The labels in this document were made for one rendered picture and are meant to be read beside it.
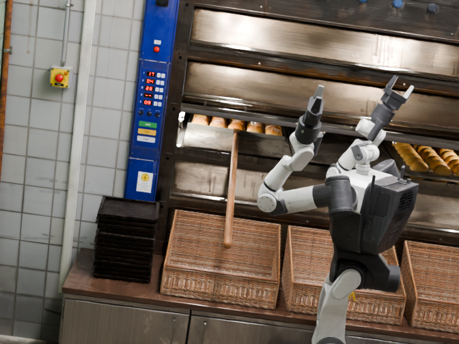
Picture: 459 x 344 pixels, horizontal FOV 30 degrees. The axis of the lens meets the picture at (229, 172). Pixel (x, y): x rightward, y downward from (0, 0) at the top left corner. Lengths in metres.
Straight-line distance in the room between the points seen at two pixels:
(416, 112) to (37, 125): 1.91
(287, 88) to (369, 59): 0.43
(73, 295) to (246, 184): 1.05
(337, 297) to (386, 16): 1.48
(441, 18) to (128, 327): 2.12
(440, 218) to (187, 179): 1.32
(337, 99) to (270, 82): 0.35
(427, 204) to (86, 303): 1.81
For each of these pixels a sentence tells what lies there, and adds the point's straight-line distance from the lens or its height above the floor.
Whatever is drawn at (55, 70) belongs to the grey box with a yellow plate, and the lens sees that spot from 4.29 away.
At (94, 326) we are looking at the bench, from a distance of 4.14.
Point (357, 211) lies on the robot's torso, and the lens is 3.40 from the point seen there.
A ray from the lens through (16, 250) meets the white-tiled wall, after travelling 4.66.
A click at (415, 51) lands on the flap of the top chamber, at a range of 4.36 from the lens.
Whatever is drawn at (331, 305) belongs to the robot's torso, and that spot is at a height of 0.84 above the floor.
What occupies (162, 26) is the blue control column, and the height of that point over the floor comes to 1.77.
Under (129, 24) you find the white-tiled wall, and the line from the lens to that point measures 4.27.
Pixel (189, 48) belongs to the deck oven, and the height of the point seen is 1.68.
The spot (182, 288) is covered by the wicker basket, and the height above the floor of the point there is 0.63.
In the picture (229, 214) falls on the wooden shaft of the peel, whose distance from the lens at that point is 3.35.
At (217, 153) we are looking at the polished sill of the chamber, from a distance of 4.36.
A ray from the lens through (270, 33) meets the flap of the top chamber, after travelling 4.26.
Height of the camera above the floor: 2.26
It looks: 16 degrees down
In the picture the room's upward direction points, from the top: 8 degrees clockwise
